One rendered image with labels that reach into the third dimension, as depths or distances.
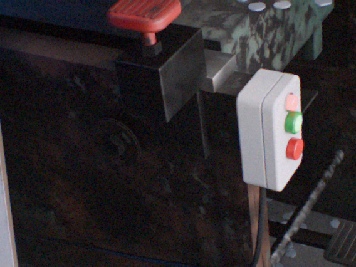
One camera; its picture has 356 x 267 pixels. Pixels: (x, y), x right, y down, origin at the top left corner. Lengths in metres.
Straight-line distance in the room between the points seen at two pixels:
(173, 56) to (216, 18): 0.21
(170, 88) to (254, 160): 0.16
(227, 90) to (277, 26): 0.24
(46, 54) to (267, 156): 0.34
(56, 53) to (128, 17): 0.28
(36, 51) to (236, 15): 0.28
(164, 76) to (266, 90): 0.14
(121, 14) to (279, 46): 0.39
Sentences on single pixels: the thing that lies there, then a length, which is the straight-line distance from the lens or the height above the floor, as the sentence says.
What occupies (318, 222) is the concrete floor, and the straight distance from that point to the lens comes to 1.65.
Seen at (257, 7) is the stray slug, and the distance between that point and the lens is 1.04.
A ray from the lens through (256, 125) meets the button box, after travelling 0.90.
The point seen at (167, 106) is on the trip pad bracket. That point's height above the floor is 0.65.
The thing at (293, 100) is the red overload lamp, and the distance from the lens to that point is 0.90.
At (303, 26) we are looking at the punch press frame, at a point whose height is 0.53.
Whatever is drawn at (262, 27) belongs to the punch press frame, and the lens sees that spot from 1.08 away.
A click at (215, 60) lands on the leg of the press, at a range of 0.94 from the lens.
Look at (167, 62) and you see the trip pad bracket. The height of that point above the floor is 0.70.
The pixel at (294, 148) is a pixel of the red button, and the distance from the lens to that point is 0.94.
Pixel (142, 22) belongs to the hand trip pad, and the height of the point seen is 0.76.
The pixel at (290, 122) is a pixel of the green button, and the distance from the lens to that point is 0.91.
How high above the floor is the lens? 1.12
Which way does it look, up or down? 36 degrees down
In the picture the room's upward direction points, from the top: 9 degrees counter-clockwise
